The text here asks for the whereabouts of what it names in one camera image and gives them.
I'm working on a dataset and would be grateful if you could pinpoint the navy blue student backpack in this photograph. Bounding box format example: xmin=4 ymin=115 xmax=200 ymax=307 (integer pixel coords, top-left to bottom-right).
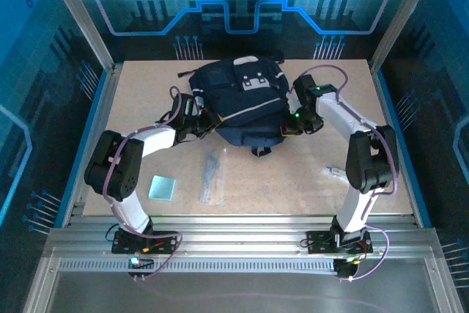
xmin=177 ymin=55 xmax=294 ymax=158

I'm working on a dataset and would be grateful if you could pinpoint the clear plastic bag of pens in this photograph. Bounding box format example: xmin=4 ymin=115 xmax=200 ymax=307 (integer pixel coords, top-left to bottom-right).
xmin=197 ymin=147 xmax=227 ymax=207

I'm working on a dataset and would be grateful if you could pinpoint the small white item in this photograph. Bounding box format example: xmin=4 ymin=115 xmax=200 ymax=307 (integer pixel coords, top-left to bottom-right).
xmin=321 ymin=165 xmax=347 ymax=182

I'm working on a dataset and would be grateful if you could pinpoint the light teal square note pad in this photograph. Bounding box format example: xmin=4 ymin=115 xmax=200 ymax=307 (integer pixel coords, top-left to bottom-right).
xmin=148 ymin=175 xmax=177 ymax=202

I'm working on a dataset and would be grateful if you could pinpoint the aluminium front beam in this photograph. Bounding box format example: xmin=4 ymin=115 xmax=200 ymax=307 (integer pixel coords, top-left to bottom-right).
xmin=42 ymin=213 xmax=446 ymax=259

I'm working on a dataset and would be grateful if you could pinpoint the small black controller with LED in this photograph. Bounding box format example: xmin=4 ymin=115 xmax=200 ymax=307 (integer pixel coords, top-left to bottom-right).
xmin=127 ymin=256 xmax=155 ymax=272
xmin=334 ymin=257 xmax=359 ymax=280

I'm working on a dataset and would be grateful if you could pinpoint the steel sheet panel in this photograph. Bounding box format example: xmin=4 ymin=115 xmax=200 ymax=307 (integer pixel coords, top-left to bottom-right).
xmin=21 ymin=254 xmax=465 ymax=313

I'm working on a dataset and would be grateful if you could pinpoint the aluminium side rail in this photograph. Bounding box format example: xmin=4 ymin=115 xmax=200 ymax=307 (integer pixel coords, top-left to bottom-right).
xmin=61 ymin=65 xmax=124 ymax=228
xmin=369 ymin=63 xmax=433 ymax=228

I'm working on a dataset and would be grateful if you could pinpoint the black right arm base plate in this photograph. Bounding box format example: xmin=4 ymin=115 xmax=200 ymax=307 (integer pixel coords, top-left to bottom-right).
xmin=306 ymin=230 xmax=374 ymax=254

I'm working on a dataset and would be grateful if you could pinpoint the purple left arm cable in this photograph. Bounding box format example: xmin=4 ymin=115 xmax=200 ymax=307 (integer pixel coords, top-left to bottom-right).
xmin=102 ymin=85 xmax=184 ymax=281

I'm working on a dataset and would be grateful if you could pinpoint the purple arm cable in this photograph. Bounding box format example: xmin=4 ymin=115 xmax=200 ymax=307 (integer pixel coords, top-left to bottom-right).
xmin=102 ymin=85 xmax=184 ymax=281
xmin=289 ymin=65 xmax=400 ymax=283

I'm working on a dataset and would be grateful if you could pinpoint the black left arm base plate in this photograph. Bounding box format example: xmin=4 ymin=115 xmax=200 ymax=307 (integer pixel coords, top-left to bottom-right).
xmin=111 ymin=230 xmax=179 ymax=255

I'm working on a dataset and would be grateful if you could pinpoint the aluminium frame post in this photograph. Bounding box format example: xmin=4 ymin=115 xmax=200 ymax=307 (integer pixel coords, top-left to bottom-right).
xmin=40 ymin=0 xmax=117 ymax=72
xmin=369 ymin=0 xmax=440 ymax=72

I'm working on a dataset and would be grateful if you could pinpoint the slotted grey cable duct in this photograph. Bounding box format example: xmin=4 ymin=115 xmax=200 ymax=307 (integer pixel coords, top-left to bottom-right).
xmin=57 ymin=258 xmax=340 ymax=274

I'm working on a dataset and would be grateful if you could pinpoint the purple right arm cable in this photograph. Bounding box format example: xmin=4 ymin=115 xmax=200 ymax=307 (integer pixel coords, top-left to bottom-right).
xmin=289 ymin=65 xmax=400 ymax=283

